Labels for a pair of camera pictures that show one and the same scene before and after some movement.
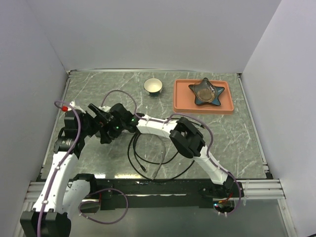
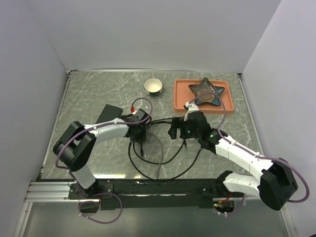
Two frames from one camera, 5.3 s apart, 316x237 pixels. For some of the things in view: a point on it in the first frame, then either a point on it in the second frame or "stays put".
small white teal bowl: (153, 86) stays put
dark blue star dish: (205, 92) stays put
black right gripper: (104, 138) → (177, 122)
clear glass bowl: (205, 90) stays put
